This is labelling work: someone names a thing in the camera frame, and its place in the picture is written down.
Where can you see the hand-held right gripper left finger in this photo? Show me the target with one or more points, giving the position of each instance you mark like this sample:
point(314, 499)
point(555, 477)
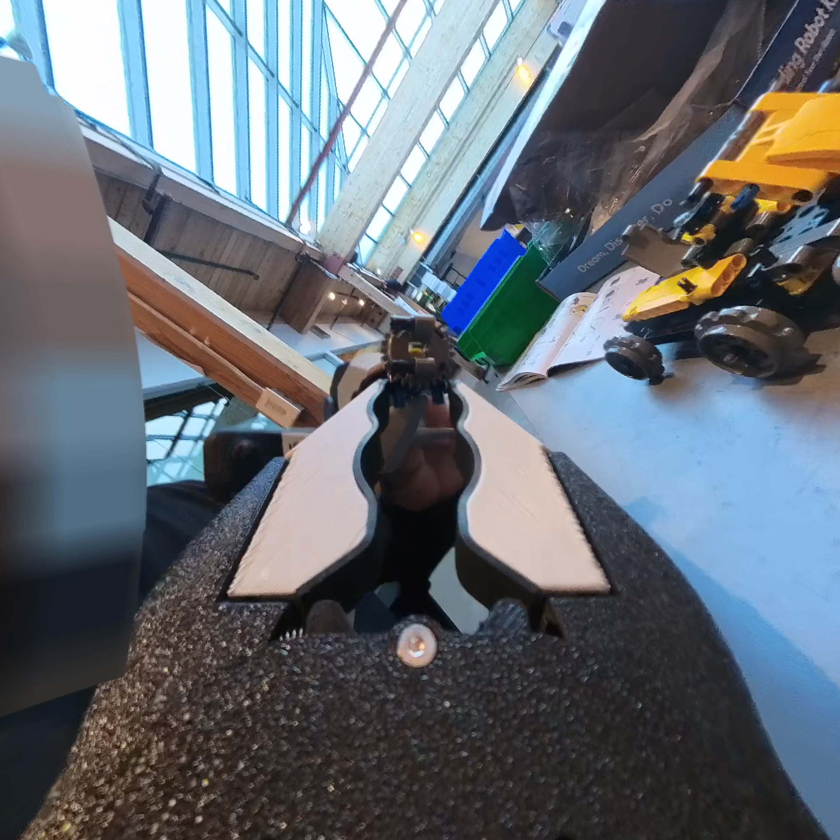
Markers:
point(308, 518)

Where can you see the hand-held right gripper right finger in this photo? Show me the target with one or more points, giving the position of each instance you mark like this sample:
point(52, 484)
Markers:
point(525, 512)

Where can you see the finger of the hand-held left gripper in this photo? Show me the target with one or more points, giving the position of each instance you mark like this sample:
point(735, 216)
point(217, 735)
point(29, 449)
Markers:
point(344, 387)

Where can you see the grey gear brick assembly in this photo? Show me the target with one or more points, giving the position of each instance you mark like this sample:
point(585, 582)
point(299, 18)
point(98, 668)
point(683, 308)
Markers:
point(417, 354)

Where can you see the grey desk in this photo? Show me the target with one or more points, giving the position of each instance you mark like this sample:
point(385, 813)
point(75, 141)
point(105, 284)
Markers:
point(656, 459)

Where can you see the person's left hand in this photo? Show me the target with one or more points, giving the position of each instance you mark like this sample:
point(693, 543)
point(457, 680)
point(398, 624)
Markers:
point(430, 482)

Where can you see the wooden beam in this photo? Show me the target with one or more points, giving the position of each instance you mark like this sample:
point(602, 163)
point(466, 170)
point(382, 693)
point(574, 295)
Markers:
point(216, 328)

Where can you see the green plastic bin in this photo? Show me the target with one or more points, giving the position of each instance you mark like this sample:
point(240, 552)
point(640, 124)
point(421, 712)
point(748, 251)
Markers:
point(518, 315)

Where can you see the blue plastic bin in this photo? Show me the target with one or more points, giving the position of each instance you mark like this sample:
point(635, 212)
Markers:
point(482, 282)

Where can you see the white instruction booklet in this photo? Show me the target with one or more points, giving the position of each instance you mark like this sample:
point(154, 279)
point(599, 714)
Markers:
point(577, 334)

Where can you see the white roof beam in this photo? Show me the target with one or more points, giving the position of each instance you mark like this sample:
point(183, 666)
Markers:
point(407, 131)

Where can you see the large grid window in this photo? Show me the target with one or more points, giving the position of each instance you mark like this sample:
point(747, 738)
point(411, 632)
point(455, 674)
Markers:
point(229, 79)

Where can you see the dark blue cardboard kit box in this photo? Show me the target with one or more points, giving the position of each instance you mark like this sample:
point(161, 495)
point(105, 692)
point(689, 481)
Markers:
point(623, 131)

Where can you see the yellow black brick vehicle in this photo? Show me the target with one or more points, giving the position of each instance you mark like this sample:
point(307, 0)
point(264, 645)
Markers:
point(754, 197)

